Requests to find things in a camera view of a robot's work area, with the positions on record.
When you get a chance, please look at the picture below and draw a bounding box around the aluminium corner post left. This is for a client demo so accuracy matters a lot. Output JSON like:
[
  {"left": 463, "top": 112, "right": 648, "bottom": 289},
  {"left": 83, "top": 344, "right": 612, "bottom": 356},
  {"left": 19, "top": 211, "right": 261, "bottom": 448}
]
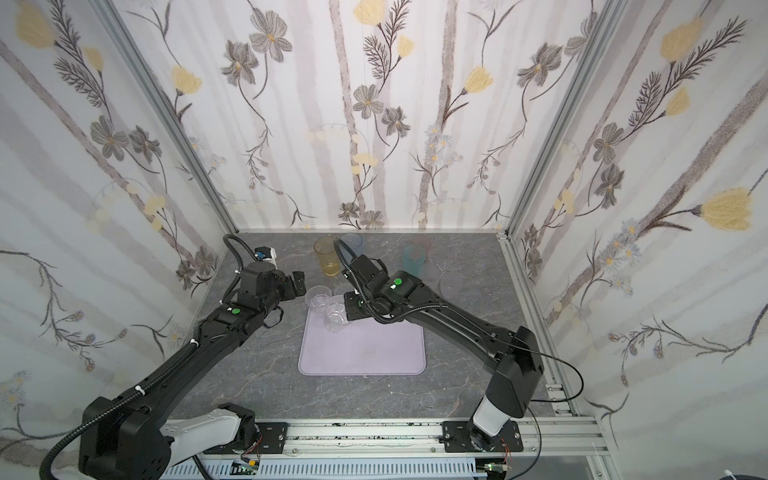
[{"left": 89, "top": 0, "right": 239, "bottom": 234}]

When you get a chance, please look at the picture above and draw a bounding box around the teal textured plastic cup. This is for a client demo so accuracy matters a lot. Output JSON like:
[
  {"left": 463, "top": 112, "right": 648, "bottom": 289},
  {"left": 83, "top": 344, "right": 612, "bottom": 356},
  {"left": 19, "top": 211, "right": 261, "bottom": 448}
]
[{"left": 402, "top": 243, "right": 427, "bottom": 277}]

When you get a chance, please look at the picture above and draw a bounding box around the lilac plastic tray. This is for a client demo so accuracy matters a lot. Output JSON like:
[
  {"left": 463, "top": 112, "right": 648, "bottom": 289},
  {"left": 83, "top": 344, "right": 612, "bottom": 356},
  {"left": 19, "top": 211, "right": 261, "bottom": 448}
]
[{"left": 298, "top": 309, "right": 427, "bottom": 377}]

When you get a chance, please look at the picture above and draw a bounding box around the aluminium corner post right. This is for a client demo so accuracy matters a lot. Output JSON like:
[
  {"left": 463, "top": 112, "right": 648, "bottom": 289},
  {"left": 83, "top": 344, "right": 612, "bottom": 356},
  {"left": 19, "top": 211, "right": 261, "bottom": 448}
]
[{"left": 504, "top": 0, "right": 629, "bottom": 239}]

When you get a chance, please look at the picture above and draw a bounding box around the clear glass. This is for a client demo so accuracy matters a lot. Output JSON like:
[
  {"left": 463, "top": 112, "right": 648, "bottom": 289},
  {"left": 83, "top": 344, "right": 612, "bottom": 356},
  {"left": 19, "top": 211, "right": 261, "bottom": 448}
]
[
  {"left": 332, "top": 284, "right": 355, "bottom": 301},
  {"left": 305, "top": 285, "right": 333, "bottom": 314}
]

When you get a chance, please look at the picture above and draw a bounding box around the yellow transparent plastic cup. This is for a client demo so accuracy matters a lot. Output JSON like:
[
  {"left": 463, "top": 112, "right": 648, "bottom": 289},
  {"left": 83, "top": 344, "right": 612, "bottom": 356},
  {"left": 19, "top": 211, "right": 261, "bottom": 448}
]
[{"left": 313, "top": 236, "right": 341, "bottom": 277}]

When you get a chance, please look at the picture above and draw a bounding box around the white perforated cable duct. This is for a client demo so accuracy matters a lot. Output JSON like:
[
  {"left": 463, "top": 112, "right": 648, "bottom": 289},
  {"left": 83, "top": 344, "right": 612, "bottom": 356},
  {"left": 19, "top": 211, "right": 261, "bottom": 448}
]
[{"left": 200, "top": 458, "right": 488, "bottom": 479}]

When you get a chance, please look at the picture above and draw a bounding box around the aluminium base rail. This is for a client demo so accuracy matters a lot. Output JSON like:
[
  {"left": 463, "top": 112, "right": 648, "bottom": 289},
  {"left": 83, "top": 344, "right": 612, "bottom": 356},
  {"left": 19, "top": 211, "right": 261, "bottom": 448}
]
[{"left": 158, "top": 415, "right": 620, "bottom": 479}]

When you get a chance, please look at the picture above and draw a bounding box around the clear glass tumbler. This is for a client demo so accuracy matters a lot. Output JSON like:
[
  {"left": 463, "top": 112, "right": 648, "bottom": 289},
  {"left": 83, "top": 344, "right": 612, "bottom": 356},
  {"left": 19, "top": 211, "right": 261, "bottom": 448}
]
[{"left": 324, "top": 302, "right": 348, "bottom": 333}]

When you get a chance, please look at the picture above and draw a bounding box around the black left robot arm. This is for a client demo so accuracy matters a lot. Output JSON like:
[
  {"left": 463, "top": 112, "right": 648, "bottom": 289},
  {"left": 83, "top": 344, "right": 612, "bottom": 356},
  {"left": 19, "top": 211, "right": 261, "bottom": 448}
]
[{"left": 39, "top": 262, "right": 307, "bottom": 479}]

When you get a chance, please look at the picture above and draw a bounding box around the blue textured plastic cup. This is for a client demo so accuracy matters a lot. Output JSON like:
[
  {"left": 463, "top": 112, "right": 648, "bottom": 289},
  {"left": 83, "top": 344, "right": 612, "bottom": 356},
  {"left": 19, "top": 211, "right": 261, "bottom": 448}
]
[{"left": 341, "top": 233, "right": 364, "bottom": 256}]

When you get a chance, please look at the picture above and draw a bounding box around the aluminium corner post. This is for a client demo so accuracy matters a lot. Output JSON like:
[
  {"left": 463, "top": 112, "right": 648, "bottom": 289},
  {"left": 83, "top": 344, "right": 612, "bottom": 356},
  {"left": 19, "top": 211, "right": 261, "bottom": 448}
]
[
  {"left": 504, "top": 0, "right": 629, "bottom": 239},
  {"left": 89, "top": 0, "right": 239, "bottom": 234}
]

